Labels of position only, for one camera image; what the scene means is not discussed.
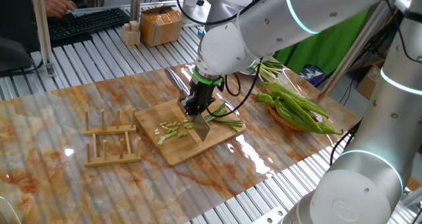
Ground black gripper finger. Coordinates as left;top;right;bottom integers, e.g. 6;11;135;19
194;102;209;117
181;97;198;117

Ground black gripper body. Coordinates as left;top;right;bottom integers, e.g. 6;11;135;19
188;81;219;108

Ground steel cleaver knife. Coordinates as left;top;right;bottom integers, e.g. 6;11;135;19
164;68;212;142

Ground uncut green garlic stalks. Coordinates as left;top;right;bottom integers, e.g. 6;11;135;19
183;101;244;135

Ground bamboo cutting board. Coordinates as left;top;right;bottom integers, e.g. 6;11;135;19
135;88;247;168

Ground long cut green garlic piece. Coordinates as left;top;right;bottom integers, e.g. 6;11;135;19
160;130;178;142

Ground bunch of green garlic stalks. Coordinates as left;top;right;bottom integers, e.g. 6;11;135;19
252;59;284;83

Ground person's bare hand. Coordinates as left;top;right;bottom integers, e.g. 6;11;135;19
44;0;76;19

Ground clear glass dish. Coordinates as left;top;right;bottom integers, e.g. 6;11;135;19
216;91;241;118

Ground long green chili pepper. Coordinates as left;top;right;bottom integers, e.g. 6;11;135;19
316;121;344;136
273;96;319;133
250;92;277;107
262;81;330;119
270;91;324;135

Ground woven wicker basket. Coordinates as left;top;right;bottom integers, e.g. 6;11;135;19
265;103;320;132

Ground taped cardboard box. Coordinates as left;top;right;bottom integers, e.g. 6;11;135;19
139;5;184;47

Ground wooden peg rack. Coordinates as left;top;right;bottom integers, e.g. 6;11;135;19
82;109;142;168

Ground wooden block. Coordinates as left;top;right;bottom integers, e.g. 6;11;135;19
121;20;142;47

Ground blue patterned bag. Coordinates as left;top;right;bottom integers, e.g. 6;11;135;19
298;65;326;87

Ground green cloth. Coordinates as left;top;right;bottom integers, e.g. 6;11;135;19
273;8;370;75

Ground white metal mounting plate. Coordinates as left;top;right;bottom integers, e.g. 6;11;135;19
250;206;288;224

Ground black computer keyboard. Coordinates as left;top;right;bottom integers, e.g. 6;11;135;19
47;7;131;42

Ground marble pattern table mat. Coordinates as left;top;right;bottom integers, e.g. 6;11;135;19
0;47;360;224

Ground open brown cardboard box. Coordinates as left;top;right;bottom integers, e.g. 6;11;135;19
355;59;386;101

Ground black computer monitor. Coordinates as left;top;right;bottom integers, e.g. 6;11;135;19
0;0;42;75

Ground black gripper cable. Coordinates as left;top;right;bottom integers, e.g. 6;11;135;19
206;57;264;118

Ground aluminium frame post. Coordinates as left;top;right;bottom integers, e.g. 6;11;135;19
130;0;142;22
321;1;396;96
28;0;56;77

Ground black cable bundle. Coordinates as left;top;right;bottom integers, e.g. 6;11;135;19
329;118;363;167

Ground black monitor cable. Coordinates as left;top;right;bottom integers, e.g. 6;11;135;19
0;59;45;77

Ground grey metal bracket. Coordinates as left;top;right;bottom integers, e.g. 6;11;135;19
394;0;413;14

